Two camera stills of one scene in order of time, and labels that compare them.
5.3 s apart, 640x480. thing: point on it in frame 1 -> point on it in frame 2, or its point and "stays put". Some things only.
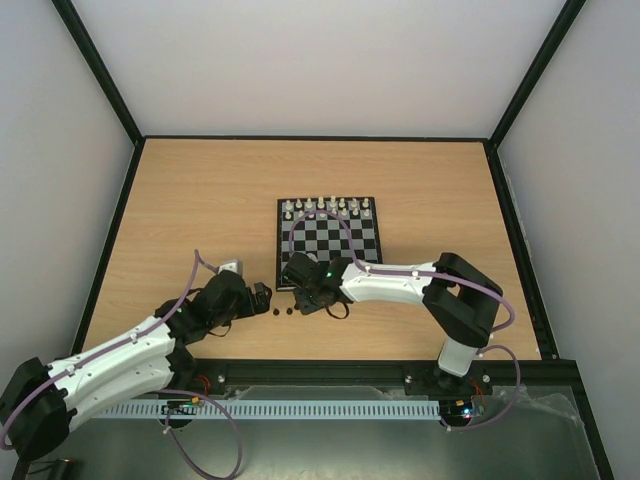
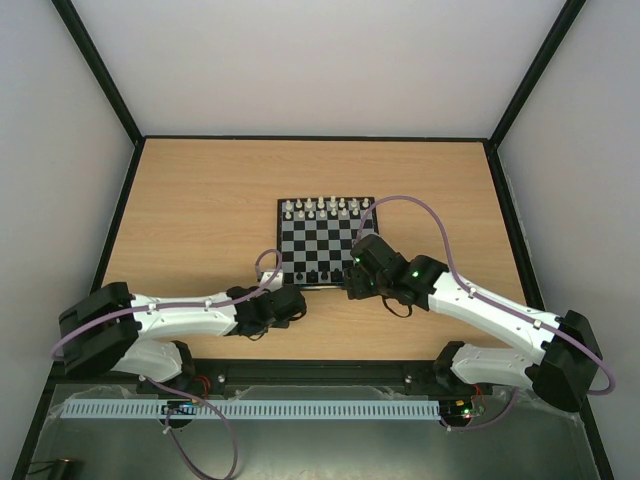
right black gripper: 304,302 -> 356,285
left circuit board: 180,407 stays put
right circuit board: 456,409 stays put
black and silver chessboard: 331,227 stays put
